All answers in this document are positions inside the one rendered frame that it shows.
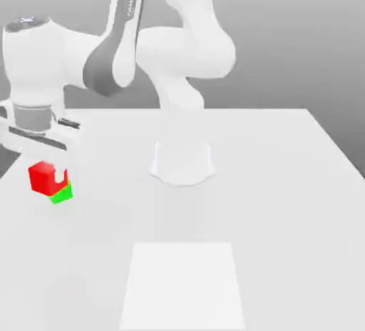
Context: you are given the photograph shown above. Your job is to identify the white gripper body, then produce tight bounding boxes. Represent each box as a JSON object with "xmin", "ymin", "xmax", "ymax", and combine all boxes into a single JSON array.
[{"xmin": 0, "ymin": 124, "xmax": 70, "ymax": 168}]

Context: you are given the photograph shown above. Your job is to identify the small green cube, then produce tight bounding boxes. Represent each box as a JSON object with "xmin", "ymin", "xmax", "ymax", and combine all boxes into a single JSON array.
[{"xmin": 48, "ymin": 179, "xmax": 74, "ymax": 205}]

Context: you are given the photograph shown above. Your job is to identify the small red cube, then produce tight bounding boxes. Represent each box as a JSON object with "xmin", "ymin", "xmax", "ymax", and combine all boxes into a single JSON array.
[{"xmin": 27, "ymin": 160, "xmax": 69, "ymax": 197}]

